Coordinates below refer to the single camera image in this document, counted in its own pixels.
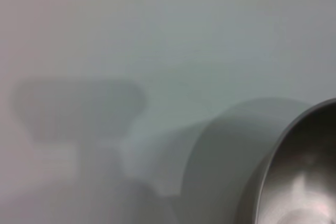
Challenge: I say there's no stainless steel mixing bowl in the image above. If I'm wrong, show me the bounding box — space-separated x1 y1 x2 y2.
237 97 336 224

